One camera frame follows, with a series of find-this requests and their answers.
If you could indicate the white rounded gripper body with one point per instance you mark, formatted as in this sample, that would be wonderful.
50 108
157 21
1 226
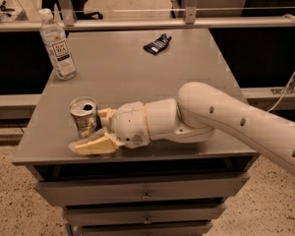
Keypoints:
129 123

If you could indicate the bottom grey drawer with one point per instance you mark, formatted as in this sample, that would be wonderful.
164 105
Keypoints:
194 228

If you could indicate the top grey drawer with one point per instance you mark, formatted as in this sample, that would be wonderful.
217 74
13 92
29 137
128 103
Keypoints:
142 189

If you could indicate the clear tea bottle white cap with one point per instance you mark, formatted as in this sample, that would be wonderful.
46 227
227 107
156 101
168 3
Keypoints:
55 41

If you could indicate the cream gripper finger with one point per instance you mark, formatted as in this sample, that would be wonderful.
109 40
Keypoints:
100 142
105 116

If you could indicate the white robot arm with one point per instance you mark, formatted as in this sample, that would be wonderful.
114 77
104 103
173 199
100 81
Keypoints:
193 116

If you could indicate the silver blue redbull can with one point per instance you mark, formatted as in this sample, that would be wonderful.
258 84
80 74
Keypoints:
85 117

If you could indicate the grey drawer cabinet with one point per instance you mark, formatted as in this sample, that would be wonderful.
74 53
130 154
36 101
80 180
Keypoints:
114 69

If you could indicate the dark blue snack packet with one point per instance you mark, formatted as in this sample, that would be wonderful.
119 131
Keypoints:
158 45

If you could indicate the grey drawer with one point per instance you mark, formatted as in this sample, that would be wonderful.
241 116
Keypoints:
142 189
143 214
194 228

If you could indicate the middle grey drawer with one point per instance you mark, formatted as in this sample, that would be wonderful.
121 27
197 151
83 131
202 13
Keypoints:
143 214

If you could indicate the metal railing frame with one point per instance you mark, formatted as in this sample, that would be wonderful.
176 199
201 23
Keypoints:
156 14

